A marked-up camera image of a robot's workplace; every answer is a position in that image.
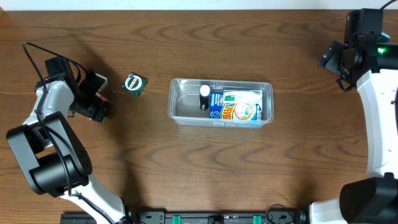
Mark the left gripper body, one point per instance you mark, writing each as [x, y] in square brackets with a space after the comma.
[94, 109]

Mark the red packet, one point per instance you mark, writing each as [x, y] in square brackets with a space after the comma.
[99, 108]

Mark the white toothpaste box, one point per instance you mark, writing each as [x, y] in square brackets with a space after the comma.
[242, 96]

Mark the blue KoolFever box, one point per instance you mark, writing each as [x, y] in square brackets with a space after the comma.
[234, 111]

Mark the black bottle white cap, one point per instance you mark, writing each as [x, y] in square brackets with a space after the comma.
[204, 97]

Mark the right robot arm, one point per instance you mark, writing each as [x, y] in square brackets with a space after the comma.
[367, 61]

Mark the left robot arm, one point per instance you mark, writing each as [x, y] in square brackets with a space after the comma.
[49, 153]

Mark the clear plastic container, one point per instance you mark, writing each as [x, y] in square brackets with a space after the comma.
[184, 102]

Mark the green square packet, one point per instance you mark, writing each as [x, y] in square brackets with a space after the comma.
[134, 84]

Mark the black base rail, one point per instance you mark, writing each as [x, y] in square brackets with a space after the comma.
[274, 215]

